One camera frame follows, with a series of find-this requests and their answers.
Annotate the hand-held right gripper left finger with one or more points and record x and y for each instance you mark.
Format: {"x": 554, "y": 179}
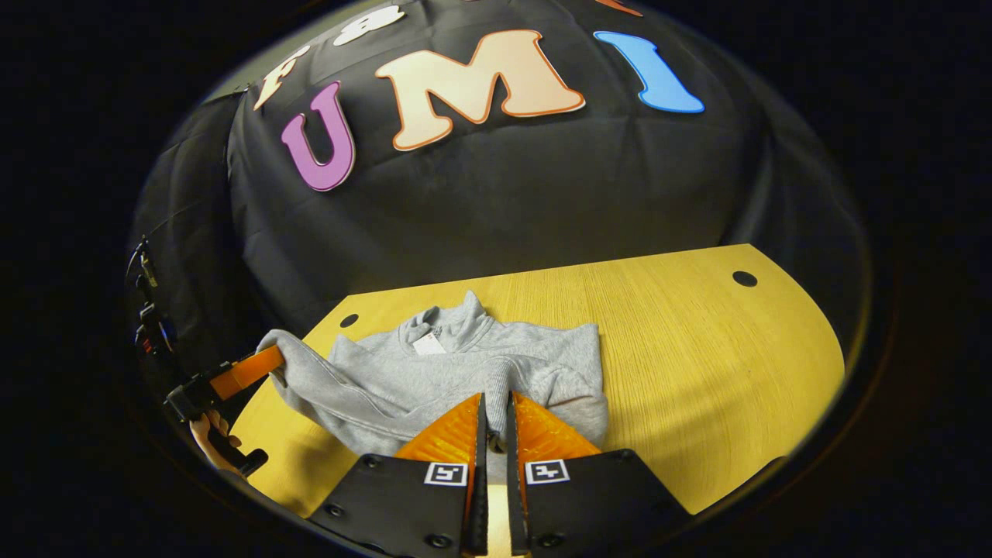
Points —
{"x": 479, "y": 504}

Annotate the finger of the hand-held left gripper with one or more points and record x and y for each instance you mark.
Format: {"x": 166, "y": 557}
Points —
{"x": 248, "y": 370}

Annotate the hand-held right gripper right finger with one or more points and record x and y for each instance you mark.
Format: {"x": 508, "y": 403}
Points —
{"x": 516, "y": 511}

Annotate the grey sweatshirt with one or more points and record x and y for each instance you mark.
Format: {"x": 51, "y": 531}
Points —
{"x": 387, "y": 387}

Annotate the black backdrop cloth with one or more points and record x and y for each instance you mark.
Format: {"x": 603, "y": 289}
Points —
{"x": 542, "y": 194}

